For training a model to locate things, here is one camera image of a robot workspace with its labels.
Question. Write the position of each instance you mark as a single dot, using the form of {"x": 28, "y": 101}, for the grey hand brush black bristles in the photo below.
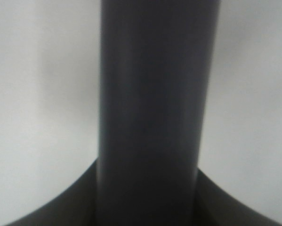
{"x": 154, "y": 69}

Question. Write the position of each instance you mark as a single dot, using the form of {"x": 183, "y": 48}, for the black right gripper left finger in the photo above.
{"x": 73, "y": 207}

